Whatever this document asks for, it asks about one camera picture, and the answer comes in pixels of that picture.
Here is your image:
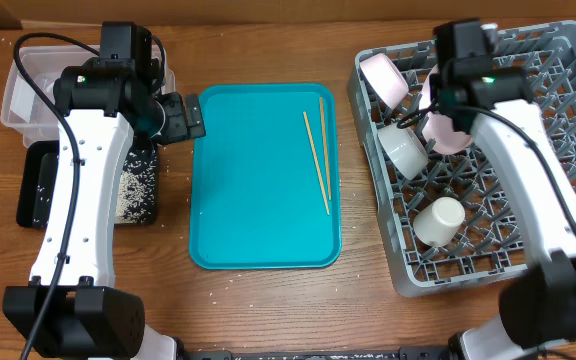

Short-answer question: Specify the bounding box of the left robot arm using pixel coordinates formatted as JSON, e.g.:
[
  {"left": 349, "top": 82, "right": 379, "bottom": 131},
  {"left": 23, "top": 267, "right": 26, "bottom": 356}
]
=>
[{"left": 2, "top": 22, "right": 206, "bottom": 359}]

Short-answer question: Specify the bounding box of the black plastic tray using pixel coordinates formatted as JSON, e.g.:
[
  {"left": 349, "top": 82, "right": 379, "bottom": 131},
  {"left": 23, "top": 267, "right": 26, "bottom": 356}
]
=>
[{"left": 15, "top": 137, "right": 160, "bottom": 230}]

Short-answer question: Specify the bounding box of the grey bowl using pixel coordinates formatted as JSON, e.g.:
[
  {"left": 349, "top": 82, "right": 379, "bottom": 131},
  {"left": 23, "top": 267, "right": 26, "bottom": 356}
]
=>
[{"left": 377, "top": 124, "right": 428, "bottom": 180}]

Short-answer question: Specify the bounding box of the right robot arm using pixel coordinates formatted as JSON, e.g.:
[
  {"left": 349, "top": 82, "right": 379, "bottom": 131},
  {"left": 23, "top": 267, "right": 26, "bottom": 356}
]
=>
[{"left": 430, "top": 19, "right": 576, "bottom": 359}]

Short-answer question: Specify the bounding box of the large white plate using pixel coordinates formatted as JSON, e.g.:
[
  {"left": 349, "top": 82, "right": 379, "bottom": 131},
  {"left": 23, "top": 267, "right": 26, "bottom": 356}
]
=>
[{"left": 419, "top": 65, "right": 472, "bottom": 155}]

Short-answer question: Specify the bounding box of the wooden chopstick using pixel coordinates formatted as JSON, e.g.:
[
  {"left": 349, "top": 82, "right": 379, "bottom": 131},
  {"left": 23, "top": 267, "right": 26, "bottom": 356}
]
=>
[
  {"left": 303, "top": 111, "right": 330, "bottom": 216},
  {"left": 319, "top": 97, "right": 332, "bottom": 200}
]

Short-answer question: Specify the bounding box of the teal serving tray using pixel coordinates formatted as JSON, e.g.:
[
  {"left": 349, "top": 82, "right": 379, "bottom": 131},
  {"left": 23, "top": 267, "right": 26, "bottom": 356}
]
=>
[{"left": 189, "top": 83, "right": 342, "bottom": 270}]

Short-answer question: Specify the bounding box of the clear plastic bin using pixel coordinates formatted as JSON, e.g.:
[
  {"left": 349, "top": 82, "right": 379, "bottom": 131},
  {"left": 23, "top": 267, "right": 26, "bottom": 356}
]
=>
[{"left": 0, "top": 45, "right": 177, "bottom": 149}]

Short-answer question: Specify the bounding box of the rice pile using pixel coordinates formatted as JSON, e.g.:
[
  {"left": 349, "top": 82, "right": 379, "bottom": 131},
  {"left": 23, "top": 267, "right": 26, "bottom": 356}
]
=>
[{"left": 32, "top": 144, "right": 159, "bottom": 225}]

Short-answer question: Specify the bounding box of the grey dishwasher rack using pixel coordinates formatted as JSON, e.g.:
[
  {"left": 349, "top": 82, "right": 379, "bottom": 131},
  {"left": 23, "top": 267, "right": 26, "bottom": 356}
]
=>
[{"left": 348, "top": 21, "right": 576, "bottom": 297}]

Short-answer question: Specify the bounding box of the pink bowl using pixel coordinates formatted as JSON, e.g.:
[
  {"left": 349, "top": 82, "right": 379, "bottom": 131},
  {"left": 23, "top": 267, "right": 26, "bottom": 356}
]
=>
[{"left": 359, "top": 53, "right": 409, "bottom": 109}]

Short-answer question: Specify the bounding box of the white paper cup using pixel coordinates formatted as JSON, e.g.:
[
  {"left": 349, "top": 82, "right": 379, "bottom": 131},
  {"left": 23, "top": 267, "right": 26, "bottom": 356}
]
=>
[{"left": 413, "top": 197, "right": 465, "bottom": 247}]

